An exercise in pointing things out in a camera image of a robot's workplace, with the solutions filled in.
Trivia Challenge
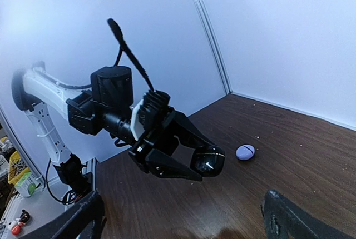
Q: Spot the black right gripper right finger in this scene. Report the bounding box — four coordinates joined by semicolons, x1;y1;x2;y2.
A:
261;190;352;238

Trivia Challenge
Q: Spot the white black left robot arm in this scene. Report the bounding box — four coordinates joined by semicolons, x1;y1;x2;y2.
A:
11;62;225;193

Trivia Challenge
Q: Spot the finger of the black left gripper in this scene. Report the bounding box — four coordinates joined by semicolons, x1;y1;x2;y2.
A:
145;149;202;182
169;111;216;150

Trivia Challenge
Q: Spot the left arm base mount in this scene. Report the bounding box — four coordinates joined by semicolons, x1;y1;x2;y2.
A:
65;166;95;198

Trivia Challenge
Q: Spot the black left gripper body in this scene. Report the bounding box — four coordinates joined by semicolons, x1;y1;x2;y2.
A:
129;107;177;173

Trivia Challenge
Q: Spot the black earbud charging case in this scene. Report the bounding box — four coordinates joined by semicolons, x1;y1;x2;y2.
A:
190;145;225;177

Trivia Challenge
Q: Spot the red white item on bench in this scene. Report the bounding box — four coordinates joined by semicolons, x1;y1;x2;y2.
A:
7;219;25;236

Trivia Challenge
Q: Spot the lilac earbud charging case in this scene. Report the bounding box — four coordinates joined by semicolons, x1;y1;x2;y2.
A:
235;144;255;161

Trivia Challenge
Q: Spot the black left camera cable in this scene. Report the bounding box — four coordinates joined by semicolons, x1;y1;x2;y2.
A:
106;18;155;92

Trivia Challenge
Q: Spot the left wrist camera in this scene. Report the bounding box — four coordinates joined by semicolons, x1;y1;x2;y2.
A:
130;90;170;141

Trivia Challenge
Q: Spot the yellow parts bin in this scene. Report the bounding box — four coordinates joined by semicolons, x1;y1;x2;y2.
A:
8;151;30;185

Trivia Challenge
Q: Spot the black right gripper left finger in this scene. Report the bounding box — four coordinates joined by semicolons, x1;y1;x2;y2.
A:
22;191;106;239

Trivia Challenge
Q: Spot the left controller circuit board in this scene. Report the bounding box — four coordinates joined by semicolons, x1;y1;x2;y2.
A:
62;190;83;206

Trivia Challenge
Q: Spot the left aluminium corner post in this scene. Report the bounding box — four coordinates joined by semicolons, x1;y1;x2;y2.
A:
193;0;233;95

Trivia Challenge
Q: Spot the green white carton box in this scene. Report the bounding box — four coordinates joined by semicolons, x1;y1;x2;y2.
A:
14;172;41;197

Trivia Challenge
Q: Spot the black item on bench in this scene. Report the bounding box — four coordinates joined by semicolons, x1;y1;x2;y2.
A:
19;209;31;223

